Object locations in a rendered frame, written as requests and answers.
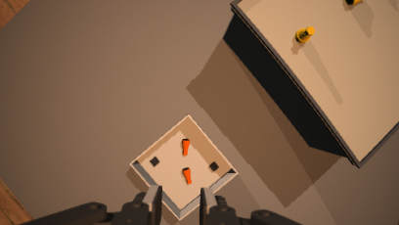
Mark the tan square open box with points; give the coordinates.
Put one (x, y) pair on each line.
(162, 163)

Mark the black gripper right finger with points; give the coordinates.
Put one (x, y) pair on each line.
(215, 211)

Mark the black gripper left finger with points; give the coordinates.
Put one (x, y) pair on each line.
(145, 212)

